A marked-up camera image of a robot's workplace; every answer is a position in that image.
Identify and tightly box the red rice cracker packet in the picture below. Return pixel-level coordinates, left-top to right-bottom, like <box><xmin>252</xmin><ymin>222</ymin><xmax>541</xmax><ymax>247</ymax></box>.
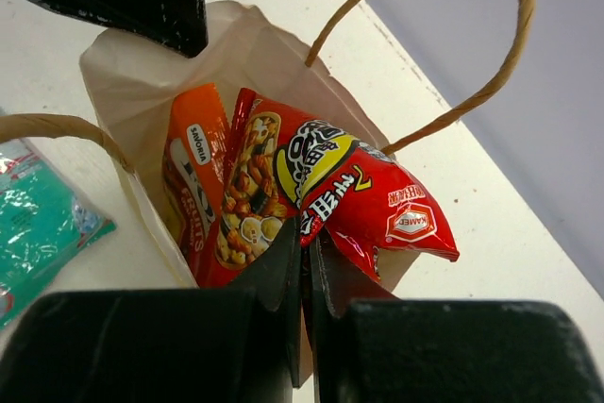
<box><xmin>215</xmin><ymin>88</ymin><xmax>460</xmax><ymax>280</ymax></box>

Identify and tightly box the orange Fox's fruits candy bag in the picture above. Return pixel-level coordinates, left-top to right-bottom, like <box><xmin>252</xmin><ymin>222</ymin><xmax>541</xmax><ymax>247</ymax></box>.
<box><xmin>161</xmin><ymin>83</ymin><xmax>230</xmax><ymax>287</ymax></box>

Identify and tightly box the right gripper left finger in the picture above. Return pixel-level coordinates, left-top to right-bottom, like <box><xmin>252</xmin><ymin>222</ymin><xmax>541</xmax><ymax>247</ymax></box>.
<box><xmin>1</xmin><ymin>218</ymin><xmax>301</xmax><ymax>402</ymax></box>

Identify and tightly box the brown paper bag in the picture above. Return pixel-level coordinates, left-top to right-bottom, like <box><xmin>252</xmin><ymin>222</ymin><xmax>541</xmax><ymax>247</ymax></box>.
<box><xmin>0</xmin><ymin>0</ymin><xmax>538</xmax><ymax>383</ymax></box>

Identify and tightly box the teal snack packet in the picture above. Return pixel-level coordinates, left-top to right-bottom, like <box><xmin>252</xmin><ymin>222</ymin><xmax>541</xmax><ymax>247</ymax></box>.
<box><xmin>1</xmin><ymin>140</ymin><xmax>115</xmax><ymax>327</ymax></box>

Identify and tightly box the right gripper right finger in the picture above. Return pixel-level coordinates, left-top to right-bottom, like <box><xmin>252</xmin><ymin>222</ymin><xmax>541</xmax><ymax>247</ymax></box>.
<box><xmin>309</xmin><ymin>233</ymin><xmax>603</xmax><ymax>402</ymax></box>

